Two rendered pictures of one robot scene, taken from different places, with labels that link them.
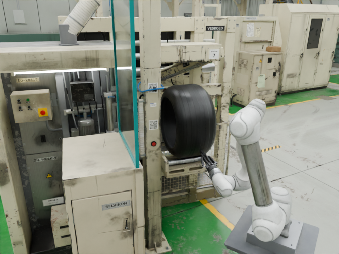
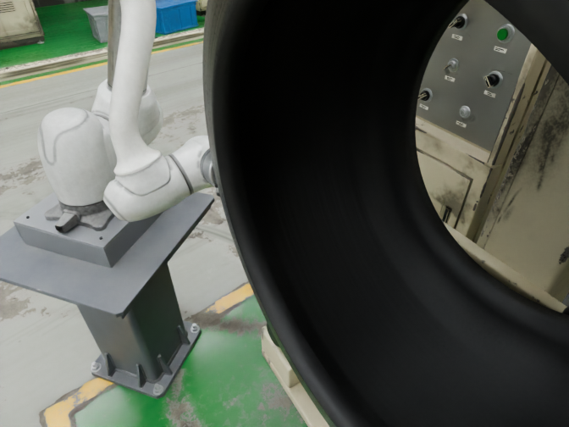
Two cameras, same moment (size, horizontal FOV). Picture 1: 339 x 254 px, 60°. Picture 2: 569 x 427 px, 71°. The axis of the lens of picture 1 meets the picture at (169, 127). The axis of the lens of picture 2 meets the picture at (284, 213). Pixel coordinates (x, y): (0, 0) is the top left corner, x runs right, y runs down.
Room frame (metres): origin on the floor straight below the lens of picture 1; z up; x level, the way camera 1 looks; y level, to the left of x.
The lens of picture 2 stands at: (2.56, -0.37, 1.41)
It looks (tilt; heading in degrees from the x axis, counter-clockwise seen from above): 39 degrees down; 167
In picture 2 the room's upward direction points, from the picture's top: straight up
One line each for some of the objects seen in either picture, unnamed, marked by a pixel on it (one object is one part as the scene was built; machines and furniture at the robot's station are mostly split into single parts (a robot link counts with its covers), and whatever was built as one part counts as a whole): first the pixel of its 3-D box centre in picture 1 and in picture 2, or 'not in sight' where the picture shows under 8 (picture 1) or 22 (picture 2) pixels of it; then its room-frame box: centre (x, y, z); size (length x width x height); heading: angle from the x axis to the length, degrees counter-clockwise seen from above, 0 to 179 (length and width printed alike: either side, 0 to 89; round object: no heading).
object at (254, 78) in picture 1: (257, 79); not in sight; (6.82, -2.03, 0.62); 0.91 x 0.58 x 1.25; 118
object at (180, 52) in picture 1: (183, 52); not in sight; (2.61, -0.12, 1.71); 0.61 x 0.25 x 0.15; 109
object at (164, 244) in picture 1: (153, 242); not in sight; (2.19, 0.14, 0.02); 0.27 x 0.27 x 0.04; 19
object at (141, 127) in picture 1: (142, 128); not in sight; (2.13, 0.21, 1.19); 0.05 x 0.04 x 0.48; 19
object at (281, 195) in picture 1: (277, 204); (79, 152); (1.56, -0.68, 0.90); 0.18 x 0.16 x 0.22; 147
